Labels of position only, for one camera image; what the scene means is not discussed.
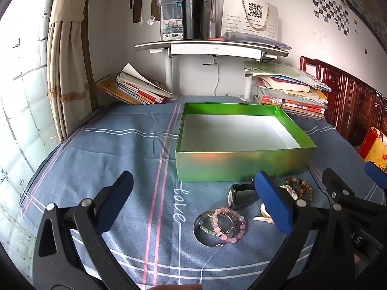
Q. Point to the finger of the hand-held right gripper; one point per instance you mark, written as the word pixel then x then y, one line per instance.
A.
pixel 376 170
pixel 335 184

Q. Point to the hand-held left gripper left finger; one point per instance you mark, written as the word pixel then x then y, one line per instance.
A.
pixel 116 201

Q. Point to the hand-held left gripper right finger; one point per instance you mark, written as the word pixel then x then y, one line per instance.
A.
pixel 273 202

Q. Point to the black wrist watch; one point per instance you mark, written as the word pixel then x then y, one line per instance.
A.
pixel 238 198

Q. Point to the green cardboard box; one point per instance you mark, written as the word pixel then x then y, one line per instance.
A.
pixel 242 163

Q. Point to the person's left hand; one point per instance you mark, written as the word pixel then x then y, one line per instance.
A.
pixel 178 287

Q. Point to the small white ornament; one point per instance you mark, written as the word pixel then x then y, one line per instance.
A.
pixel 266 214

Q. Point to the red yellow bag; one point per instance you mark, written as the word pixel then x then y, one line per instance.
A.
pixel 376 151

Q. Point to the blue striped bedsheet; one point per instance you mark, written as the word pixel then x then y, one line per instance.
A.
pixel 121 145

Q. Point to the red wooden headboard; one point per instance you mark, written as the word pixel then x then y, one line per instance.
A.
pixel 347 96

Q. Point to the silver bangle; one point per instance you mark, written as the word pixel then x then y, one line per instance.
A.
pixel 199 238

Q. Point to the tall stack of books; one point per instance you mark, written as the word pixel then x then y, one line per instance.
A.
pixel 290 96

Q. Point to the slanted stack of books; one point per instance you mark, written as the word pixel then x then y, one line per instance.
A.
pixel 136 92

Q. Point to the frosted window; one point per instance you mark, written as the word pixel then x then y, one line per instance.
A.
pixel 27 96

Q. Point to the beige curtain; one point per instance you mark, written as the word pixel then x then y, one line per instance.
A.
pixel 65 66

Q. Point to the dark blue folder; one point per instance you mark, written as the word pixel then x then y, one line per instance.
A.
pixel 257 37

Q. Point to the white desk shelf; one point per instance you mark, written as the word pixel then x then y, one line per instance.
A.
pixel 211 48

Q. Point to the clear plastic box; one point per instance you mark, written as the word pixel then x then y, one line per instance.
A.
pixel 170 30

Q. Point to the small clear bottle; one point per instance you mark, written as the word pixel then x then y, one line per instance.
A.
pixel 210 25

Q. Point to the white paper bag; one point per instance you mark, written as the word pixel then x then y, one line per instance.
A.
pixel 235 15

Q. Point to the black tumbler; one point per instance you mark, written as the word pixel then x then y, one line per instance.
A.
pixel 193 18

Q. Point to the framed wall picture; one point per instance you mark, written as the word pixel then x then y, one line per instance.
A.
pixel 362 9

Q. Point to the checkered wall stickers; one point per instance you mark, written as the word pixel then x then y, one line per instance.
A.
pixel 329 9

